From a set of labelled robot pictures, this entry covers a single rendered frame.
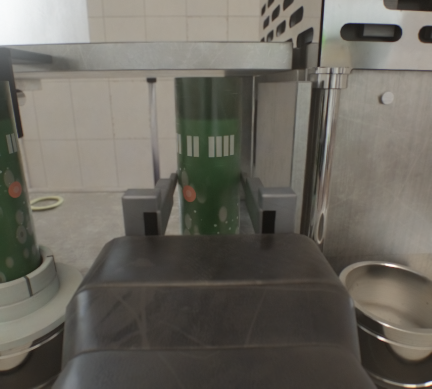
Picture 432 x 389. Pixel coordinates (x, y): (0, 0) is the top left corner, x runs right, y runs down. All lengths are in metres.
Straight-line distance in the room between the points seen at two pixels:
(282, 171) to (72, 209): 0.33
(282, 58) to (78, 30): 0.32
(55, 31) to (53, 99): 1.40
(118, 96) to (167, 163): 0.43
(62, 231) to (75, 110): 1.39
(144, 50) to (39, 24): 0.18
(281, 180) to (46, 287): 0.16
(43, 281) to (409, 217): 0.25
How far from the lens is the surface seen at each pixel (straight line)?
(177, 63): 0.24
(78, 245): 0.37
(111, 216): 0.43
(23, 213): 0.18
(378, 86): 0.23
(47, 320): 0.19
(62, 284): 0.21
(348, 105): 0.22
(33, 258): 0.19
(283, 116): 0.22
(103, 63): 0.25
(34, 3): 0.39
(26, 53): 0.23
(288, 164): 0.21
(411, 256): 0.32
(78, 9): 0.51
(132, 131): 1.69
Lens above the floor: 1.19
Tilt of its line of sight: 16 degrees down
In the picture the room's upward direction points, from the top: straight up
